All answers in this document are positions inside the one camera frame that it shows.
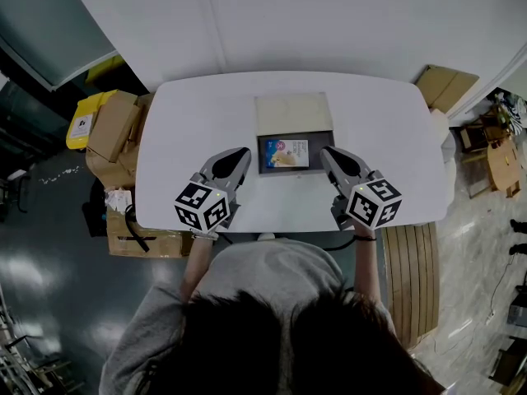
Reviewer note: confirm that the large brown cardboard box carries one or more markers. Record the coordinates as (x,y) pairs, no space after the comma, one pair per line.
(108,171)

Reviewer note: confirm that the person's right forearm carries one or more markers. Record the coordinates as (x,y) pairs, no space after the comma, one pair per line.
(367,266)

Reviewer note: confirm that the striped cloth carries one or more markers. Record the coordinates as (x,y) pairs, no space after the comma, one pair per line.
(514,111)

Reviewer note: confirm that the box with beige lid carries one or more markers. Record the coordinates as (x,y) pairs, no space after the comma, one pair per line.
(293,113)

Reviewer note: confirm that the black chair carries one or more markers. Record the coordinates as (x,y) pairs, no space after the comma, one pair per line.
(16,191)

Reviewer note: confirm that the person's grey shirt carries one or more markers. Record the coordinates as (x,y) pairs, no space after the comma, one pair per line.
(267,270)

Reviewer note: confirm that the person's left forearm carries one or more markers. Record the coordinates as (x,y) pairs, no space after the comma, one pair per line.
(197,266)

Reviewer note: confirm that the flat brown cardboard box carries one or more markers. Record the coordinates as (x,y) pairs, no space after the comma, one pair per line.
(113,128)

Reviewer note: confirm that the small wooden chair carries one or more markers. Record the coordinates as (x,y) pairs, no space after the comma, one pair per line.
(500,165)

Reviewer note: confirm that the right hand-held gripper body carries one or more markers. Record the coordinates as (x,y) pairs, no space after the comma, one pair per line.
(372,204)

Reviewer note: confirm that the wooden slatted bench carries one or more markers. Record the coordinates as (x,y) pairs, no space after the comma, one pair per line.
(411,282)

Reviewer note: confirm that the folded cardboard box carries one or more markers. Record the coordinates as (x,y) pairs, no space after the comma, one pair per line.
(446,86)

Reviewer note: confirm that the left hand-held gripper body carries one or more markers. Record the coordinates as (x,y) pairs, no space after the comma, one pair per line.
(201,205)

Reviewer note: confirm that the yellow plastic bin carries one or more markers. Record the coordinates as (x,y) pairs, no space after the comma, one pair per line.
(84,122)

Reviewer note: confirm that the crumpled white paper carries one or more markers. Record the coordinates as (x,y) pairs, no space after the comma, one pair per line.
(118,199)

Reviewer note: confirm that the blue box of bandages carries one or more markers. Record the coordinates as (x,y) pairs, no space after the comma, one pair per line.
(287,153)

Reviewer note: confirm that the metal rack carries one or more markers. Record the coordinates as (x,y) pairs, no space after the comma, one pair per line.
(24,360)

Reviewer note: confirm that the black wrist band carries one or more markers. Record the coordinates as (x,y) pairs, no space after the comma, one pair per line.
(365,238)

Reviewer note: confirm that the grey electronic device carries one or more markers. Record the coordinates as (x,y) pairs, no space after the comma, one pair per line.
(518,309)

